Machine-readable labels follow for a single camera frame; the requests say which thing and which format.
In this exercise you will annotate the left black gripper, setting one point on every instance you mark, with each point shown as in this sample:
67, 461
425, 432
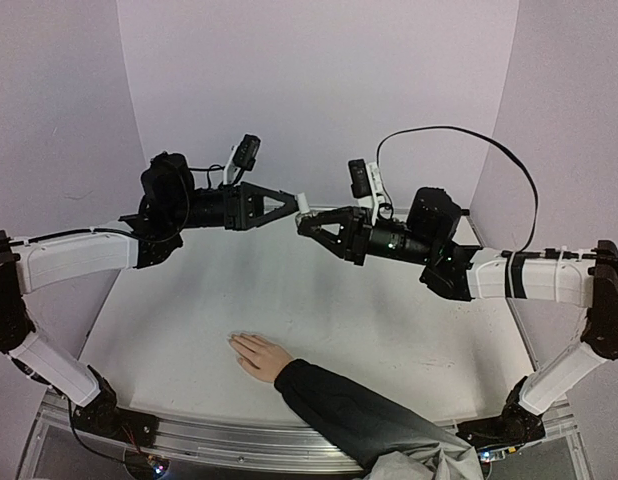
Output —
240, 205

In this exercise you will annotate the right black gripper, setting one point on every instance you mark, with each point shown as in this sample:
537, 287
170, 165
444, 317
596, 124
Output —
358, 235

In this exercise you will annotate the clear nail polish bottle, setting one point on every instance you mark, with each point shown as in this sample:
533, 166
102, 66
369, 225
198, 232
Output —
304, 216

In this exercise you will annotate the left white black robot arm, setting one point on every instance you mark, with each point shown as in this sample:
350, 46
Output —
171, 203

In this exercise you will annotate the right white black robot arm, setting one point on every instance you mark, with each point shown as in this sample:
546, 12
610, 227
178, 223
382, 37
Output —
587, 279

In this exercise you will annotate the black sleeved forearm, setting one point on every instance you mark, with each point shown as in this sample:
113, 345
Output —
360, 422

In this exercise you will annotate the mannequin hand on table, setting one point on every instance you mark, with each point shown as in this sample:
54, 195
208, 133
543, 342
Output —
258, 357

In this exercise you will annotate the grey fabric garment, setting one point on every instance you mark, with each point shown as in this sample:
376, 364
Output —
442, 462

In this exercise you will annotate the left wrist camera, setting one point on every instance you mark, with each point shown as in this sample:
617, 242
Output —
242, 159

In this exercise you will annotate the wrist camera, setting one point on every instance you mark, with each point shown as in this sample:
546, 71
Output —
242, 159
367, 187

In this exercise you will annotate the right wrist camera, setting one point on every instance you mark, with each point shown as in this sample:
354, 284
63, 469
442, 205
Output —
367, 187

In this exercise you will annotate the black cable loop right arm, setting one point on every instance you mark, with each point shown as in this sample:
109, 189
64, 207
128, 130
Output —
505, 151

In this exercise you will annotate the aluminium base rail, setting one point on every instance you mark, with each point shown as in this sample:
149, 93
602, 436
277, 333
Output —
275, 448

